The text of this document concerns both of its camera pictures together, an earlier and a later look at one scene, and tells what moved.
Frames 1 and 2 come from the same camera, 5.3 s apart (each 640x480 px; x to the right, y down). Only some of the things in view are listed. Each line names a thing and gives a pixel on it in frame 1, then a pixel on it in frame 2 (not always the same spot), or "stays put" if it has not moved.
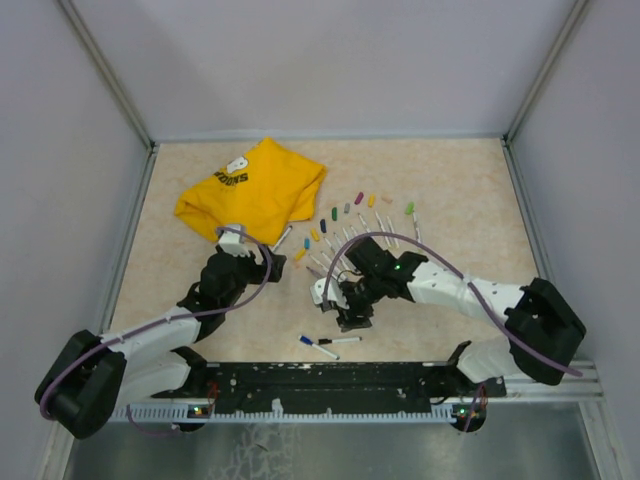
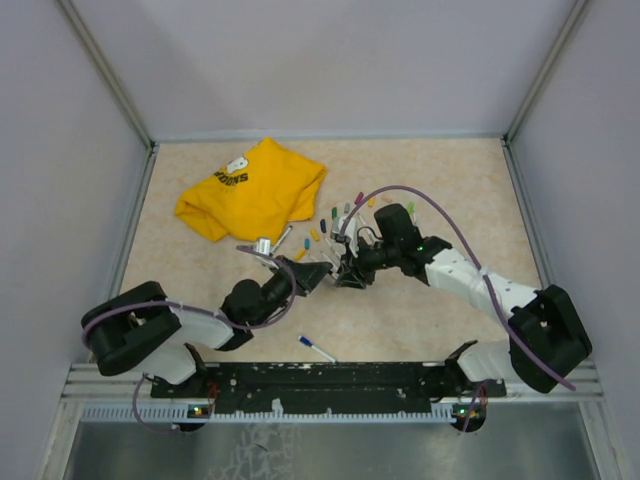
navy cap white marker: (280, 240) stays put
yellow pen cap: (300, 254) stays put
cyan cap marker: (326, 256) stays put
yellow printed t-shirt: (264, 189) stays put
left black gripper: (276, 265) to (306, 275)
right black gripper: (353, 317) to (354, 273)
